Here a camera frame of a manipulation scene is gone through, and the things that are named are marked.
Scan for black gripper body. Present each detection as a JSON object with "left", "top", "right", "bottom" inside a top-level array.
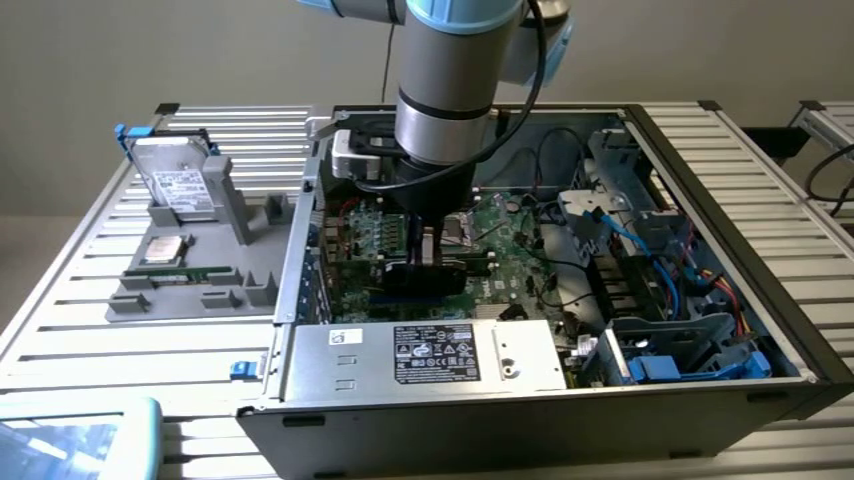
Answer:
[{"left": 392, "top": 154, "right": 477, "bottom": 224}]

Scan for black gpu card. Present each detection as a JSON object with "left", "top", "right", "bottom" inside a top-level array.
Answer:
[{"left": 381, "top": 260, "right": 468, "bottom": 303}]

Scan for cpu socket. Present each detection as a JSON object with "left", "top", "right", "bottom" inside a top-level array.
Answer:
[{"left": 440, "top": 192, "right": 509, "bottom": 252}]

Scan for green motherboard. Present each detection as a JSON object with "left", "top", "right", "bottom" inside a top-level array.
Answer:
[{"left": 317, "top": 189, "right": 569, "bottom": 326}]

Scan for silver case latch lever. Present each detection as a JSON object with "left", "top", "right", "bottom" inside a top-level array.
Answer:
[{"left": 304, "top": 110, "right": 350, "bottom": 142}]

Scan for silver power supply unit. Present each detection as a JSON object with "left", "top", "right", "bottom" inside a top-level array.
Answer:
[{"left": 277, "top": 320, "right": 569, "bottom": 403}]

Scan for grey metal disk bay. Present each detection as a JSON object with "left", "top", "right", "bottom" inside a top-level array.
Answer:
[{"left": 580, "top": 127, "right": 676, "bottom": 256}]

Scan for grey parts rack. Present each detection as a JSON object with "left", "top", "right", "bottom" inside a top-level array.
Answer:
[{"left": 104, "top": 154, "right": 296, "bottom": 324}]

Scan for green ram stick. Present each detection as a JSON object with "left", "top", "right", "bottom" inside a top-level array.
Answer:
[{"left": 122, "top": 266, "right": 234, "bottom": 287}]

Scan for cpu chip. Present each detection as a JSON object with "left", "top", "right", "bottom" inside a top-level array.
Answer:
[{"left": 144, "top": 234, "right": 186, "bottom": 265}]

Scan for open black pc case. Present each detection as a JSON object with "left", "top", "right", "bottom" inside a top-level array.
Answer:
[{"left": 234, "top": 103, "right": 854, "bottom": 480}]

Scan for blue disk bay caddy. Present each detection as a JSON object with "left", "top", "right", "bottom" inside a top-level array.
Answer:
[{"left": 624, "top": 349, "right": 772, "bottom": 386}]

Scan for teal framed tablet screen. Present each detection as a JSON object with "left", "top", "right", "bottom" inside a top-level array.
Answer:
[{"left": 0, "top": 397, "right": 165, "bottom": 480}]

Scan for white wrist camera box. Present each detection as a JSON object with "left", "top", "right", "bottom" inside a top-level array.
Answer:
[{"left": 329, "top": 129, "right": 404, "bottom": 182}]

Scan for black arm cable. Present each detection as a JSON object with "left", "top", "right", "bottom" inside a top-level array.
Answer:
[{"left": 353, "top": 0, "right": 549, "bottom": 193}]

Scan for thin black hanging cable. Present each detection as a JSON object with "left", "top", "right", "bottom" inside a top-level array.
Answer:
[{"left": 380, "top": 23, "right": 396, "bottom": 107}]

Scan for blue sata wire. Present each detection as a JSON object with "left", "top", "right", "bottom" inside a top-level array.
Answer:
[{"left": 580, "top": 208, "right": 689, "bottom": 321}]

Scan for silver hard disk blue frame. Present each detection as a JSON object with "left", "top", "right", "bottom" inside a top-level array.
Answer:
[{"left": 112, "top": 123, "right": 222, "bottom": 213}]

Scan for red yellow power wires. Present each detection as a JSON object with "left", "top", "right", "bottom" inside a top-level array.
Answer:
[{"left": 692, "top": 267, "right": 759, "bottom": 346}]

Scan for black looped cable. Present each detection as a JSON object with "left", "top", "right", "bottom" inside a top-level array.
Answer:
[{"left": 804, "top": 143, "right": 854, "bottom": 218}]

